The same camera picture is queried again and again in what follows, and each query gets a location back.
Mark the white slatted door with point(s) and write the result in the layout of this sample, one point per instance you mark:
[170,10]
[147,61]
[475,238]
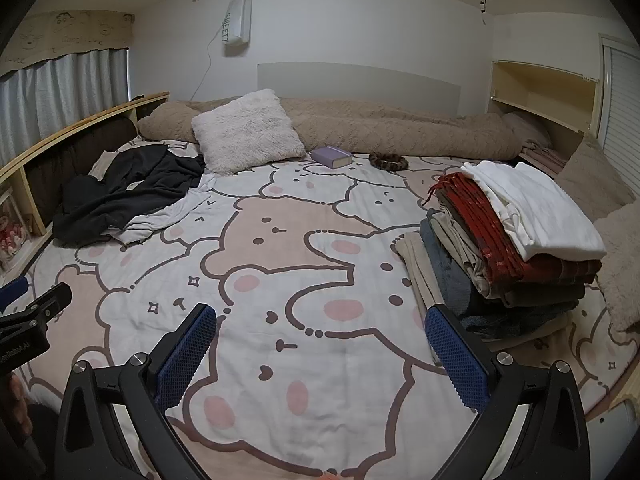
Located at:
[622,110]

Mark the grey striped curtain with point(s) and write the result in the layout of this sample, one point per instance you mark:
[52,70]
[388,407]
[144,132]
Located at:
[60,85]

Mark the folded pink cloths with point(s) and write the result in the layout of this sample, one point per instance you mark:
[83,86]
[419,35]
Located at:
[542,160]

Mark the dark grey garment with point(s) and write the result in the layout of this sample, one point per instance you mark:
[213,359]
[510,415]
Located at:
[125,195]

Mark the brown patterned scrunchie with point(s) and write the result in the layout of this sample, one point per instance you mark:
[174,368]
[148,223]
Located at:
[380,162]

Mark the purple book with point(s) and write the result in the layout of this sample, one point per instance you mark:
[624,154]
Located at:
[330,156]

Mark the beige textured cushion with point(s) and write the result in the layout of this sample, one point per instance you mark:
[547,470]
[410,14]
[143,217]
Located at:
[595,180]

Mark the beige printed curtain valance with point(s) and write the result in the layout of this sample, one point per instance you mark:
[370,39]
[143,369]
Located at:
[65,32]

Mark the white wall air conditioner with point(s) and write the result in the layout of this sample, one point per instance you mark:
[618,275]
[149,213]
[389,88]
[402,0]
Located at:
[237,25]

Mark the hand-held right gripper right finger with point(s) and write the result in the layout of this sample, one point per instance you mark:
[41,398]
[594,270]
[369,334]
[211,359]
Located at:
[455,355]

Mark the stack of folded clothes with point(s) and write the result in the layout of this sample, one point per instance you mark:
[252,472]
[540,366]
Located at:
[500,240]

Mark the red and white boxed item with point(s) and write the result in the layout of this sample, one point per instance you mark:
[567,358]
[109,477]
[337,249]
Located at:
[10,240]

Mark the cream wall shelf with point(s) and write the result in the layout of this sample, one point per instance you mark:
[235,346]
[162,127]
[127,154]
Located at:
[540,75]

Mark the bear printed bed sheet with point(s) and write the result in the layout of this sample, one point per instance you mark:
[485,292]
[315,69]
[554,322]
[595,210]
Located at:
[310,270]

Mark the white headboard panel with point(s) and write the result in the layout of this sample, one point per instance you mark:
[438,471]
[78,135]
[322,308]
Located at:
[357,82]

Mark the light grey garment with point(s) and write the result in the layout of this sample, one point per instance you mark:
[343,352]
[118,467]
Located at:
[165,215]

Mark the person's left hand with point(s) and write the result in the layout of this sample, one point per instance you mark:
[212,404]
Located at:
[17,405]

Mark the white fluffy pillow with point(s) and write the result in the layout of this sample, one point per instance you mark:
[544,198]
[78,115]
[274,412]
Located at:
[245,130]

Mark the wooden bedside shelf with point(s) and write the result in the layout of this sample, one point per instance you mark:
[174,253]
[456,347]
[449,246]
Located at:
[75,127]

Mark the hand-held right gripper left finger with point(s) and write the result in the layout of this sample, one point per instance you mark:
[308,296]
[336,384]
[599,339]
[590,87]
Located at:
[187,355]

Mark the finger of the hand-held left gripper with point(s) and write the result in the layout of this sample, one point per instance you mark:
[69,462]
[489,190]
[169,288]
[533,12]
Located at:
[12,292]
[47,305]

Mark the beige fluffy blanket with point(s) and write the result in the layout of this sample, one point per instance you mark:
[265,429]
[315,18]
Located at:
[622,270]

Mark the beige quilted duvet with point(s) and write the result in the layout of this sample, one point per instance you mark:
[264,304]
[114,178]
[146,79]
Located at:
[400,130]

